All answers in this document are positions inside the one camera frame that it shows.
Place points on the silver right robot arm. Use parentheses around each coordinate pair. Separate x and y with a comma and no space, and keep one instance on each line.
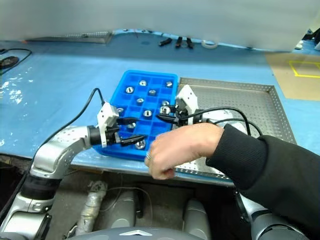
(270,225)

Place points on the white wrapped stand leg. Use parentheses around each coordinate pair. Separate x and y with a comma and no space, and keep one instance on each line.
(92,200)

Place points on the metal nut small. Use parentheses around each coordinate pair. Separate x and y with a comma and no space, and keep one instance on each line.
(164,109)

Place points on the brown cardboard sheet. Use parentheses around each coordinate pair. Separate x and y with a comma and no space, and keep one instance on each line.
(287,85)

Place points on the black sleeved forearm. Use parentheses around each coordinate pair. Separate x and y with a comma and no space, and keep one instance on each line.
(275,170)

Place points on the black round disc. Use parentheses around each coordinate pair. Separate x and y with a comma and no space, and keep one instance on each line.
(8,61)

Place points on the metal nut bottom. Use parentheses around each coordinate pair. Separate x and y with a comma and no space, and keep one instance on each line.
(140,145)

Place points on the grey robot leg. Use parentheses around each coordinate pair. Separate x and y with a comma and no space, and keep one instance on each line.
(123,210)
(196,220)

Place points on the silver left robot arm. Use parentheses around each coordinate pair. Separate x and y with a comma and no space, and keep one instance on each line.
(57,147)

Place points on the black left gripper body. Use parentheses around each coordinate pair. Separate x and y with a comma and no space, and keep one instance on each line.
(113,132)

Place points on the white tape roll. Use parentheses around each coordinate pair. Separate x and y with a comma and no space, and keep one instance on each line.
(209,44)

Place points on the grey robot torso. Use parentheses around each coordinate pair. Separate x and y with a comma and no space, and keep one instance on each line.
(135,233)

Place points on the white foam board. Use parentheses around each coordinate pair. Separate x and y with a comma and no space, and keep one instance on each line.
(318,46)

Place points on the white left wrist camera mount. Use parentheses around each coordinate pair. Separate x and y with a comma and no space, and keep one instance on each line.
(107,113)

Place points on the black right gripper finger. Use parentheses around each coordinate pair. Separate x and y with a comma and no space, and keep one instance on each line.
(166,118)
(173,109)

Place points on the blue compartment tray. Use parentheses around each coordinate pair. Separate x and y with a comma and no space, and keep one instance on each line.
(155,75)

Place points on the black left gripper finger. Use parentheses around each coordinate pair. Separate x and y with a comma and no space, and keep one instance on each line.
(126,120)
(132,140)

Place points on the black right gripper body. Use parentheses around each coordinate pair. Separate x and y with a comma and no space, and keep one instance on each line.
(183,116)

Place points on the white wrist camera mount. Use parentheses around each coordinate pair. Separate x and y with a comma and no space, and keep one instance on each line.
(107,113)
(187,96)

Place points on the person's bare hand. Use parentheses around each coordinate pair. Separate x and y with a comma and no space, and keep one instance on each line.
(182,147)

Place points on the long perforated metal tray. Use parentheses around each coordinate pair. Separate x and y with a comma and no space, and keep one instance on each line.
(75,37)

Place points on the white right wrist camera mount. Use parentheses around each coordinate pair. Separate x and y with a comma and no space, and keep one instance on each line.
(187,96)

